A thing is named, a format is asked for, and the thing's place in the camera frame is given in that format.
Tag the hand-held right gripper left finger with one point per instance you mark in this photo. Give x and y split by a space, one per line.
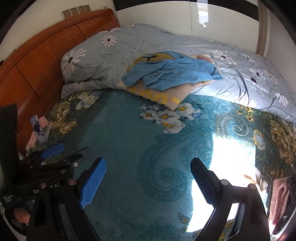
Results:
92 183

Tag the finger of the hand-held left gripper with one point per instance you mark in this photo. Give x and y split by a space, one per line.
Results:
77 160
54 149

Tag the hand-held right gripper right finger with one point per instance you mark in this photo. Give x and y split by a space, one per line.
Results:
203 183

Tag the blue garment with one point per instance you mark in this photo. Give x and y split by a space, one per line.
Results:
173 71

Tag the person's left hand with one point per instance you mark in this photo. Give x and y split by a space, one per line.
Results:
21 214

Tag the smartphone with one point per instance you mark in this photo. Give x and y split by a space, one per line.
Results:
37 129

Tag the pink striped cloth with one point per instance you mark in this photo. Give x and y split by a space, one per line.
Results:
44 121

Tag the pink fleece cloth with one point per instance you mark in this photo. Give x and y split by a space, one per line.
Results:
279 197

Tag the orange wooden headboard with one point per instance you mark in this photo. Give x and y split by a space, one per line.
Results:
34 64

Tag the beige yellow blanket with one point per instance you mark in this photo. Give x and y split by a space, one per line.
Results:
161 97

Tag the light blue floral quilt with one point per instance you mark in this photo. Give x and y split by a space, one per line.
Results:
111 62

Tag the white glossy wardrobe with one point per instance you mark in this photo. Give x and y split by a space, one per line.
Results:
161 20

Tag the wall switch panel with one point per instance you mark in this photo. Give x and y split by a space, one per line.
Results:
76 11

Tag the beige door frame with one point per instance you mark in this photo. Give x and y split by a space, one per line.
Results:
264 27

